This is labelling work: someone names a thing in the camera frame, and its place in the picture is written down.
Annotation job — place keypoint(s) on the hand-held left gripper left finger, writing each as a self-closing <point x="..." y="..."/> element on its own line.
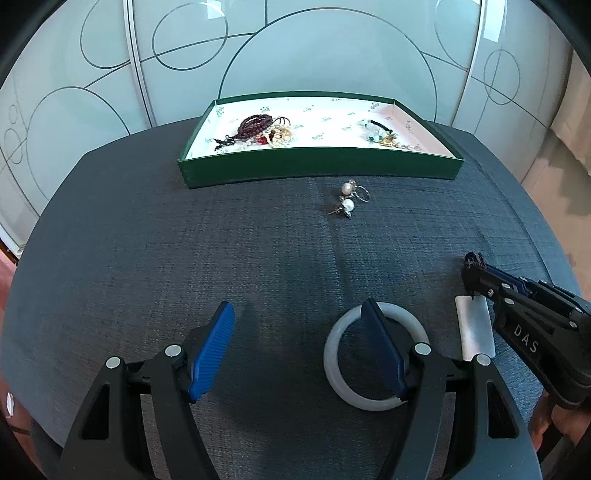
<point x="212" y="350"/>

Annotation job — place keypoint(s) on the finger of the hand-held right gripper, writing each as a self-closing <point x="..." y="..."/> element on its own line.
<point x="482" y="284"/>
<point x="554" y="295"/>

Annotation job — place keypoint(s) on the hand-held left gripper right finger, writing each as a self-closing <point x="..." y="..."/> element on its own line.
<point x="383" y="355"/>

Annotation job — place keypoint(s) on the pale jade bangle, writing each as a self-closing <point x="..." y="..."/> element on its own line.
<point x="333" y="357"/>

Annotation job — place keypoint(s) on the green shallow cardboard box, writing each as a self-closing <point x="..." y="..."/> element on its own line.
<point x="323" y="167"/>

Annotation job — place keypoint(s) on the person's right hand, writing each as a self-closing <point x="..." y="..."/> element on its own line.
<point x="568" y="424"/>

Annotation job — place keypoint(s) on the dark grey tablecloth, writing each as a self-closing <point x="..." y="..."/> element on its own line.
<point x="184" y="254"/>

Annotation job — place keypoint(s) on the pearl earring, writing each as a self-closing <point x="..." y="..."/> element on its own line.
<point x="347" y="205"/>

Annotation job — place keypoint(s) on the beige curtain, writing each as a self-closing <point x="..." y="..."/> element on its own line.
<point x="575" y="115"/>

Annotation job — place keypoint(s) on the small white object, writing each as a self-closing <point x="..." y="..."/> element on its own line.
<point x="9" y="405"/>

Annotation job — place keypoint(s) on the frosted glass sliding wardrobe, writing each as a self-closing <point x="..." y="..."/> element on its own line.
<point x="323" y="46"/>

